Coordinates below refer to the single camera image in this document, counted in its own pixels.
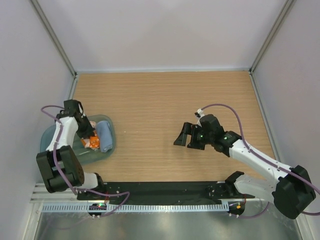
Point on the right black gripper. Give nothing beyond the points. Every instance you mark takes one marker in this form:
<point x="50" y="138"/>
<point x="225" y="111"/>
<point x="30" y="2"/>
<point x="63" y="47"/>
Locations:
<point x="181" y="140"/>

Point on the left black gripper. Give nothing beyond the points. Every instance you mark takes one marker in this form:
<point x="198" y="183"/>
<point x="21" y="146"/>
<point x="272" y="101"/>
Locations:
<point x="89" y="132"/>

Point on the orange and white towel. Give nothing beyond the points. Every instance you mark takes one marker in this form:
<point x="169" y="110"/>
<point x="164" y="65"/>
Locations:
<point x="92" y="142"/>

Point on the blue bear towel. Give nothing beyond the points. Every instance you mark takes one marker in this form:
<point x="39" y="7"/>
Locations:
<point x="105" y="136"/>

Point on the translucent blue plastic bin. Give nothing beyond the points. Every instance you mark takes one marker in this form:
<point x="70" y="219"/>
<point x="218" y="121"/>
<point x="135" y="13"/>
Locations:
<point x="84" y="155"/>

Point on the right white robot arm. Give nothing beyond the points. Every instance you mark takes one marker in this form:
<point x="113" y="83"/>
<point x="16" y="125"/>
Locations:
<point x="288" y="188"/>

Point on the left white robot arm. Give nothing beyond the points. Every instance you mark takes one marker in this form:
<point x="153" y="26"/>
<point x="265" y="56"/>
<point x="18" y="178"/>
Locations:
<point x="58" y="164"/>

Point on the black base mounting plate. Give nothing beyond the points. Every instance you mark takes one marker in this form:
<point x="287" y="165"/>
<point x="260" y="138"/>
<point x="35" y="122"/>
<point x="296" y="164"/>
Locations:
<point x="174" y="193"/>

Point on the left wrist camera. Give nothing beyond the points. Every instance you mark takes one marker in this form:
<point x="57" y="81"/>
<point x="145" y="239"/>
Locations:
<point x="73" y="108"/>

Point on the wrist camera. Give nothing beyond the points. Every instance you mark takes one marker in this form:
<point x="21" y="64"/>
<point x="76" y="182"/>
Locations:
<point x="199" y="114"/>
<point x="73" y="108"/>

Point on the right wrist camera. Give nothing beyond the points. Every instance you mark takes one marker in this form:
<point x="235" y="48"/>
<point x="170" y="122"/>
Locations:
<point x="199" y="114"/>

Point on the white slotted cable duct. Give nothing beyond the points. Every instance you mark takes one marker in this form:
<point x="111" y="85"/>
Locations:
<point x="99" y="208"/>

